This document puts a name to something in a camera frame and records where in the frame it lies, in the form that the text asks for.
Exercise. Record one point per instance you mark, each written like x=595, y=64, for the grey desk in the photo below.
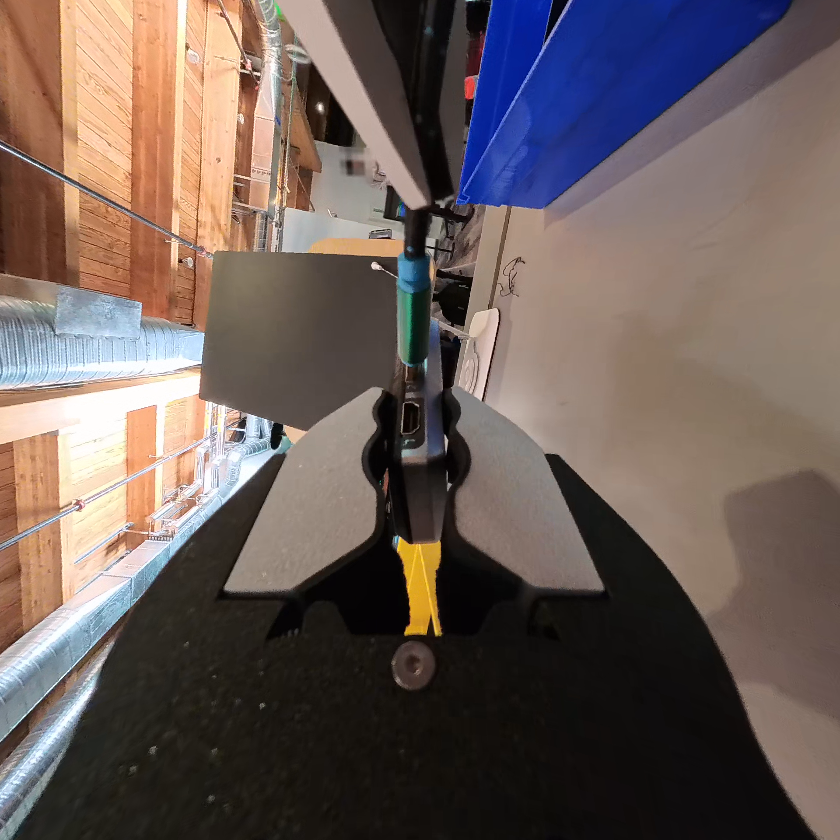
x=656, y=394

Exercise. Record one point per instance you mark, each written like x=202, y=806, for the dark grey HDMI switch box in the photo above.
x=423, y=485

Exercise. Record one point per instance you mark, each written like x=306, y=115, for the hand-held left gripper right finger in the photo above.
x=518, y=518

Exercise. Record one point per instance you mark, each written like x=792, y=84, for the blue plastic bin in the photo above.
x=590, y=98

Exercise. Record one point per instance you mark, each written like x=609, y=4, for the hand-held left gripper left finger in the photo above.
x=308, y=512

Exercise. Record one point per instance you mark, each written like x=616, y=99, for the yellow plastic bin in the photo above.
x=420, y=590

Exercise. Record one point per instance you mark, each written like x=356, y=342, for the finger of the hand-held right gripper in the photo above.
x=367, y=92
x=456, y=98

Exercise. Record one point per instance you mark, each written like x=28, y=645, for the silver ventilation duct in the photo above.
x=98, y=354

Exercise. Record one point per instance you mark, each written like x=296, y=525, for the wooden book stand black panel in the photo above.
x=295, y=328

